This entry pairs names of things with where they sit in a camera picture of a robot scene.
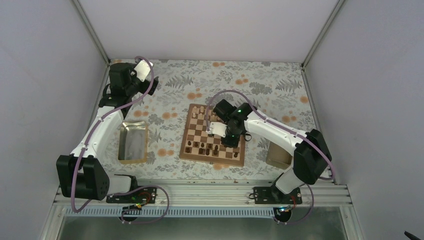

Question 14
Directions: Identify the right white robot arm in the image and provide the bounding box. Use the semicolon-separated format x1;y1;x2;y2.
206;100;333;204

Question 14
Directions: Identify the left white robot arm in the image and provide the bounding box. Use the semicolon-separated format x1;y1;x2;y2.
56;59;159;203

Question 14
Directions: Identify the wooden chess board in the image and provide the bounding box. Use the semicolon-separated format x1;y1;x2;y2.
179;103;246;167

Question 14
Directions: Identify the floral patterned table mat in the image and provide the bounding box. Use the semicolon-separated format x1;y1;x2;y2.
100;60;316;180

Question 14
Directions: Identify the right gold metal tray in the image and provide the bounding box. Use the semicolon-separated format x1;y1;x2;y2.
265;142;293;170

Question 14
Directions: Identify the left silver metal tray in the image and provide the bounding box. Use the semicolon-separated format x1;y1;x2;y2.
118;120;149;165

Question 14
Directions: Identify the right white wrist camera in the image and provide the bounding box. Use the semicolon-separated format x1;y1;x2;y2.
206;122;227;138

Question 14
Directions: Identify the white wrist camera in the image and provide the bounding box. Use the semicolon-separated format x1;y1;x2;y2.
206;122;227;138
132;59;153;82

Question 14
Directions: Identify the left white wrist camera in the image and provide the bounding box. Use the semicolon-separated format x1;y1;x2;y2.
132;59;153;82

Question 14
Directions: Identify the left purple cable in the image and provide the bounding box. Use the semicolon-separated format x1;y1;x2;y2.
70;56;156;215

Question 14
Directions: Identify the purple cable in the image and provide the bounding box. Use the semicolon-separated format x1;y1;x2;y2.
70;56;156;215
204;89;336;226

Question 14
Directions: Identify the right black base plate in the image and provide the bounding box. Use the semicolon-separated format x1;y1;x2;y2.
248;186;303;205

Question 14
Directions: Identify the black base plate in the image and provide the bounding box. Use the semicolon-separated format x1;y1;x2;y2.
106;187;157;205
248;186;303;205

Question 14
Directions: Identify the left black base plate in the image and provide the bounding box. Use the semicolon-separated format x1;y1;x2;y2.
106;187;157;205

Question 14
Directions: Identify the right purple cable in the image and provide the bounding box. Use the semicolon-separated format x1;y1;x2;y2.
204;89;336;226

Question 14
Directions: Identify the aluminium rail frame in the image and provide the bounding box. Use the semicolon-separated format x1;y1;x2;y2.
52;180;353;208

